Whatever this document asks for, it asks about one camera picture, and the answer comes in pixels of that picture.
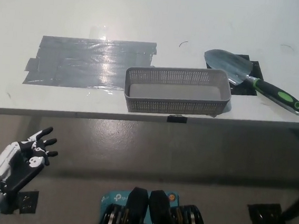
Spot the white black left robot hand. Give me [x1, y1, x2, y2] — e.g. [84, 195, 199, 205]
[0, 121, 61, 202]

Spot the garden trowel black green handle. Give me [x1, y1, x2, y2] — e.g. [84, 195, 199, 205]
[199, 47, 299, 116]

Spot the black tape patch on desk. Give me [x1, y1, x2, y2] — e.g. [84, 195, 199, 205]
[204, 51, 266, 98]

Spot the black desk leg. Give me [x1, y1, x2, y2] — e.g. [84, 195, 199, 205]
[281, 180, 299, 224]

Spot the teal tp-link box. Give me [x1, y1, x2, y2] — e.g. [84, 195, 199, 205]
[98, 185, 181, 224]

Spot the grey perforated plastic basket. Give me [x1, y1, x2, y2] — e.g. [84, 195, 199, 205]
[121, 61, 234, 122]

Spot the large grey duct tape patch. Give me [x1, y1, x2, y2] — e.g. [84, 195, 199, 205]
[22, 30, 159, 97]

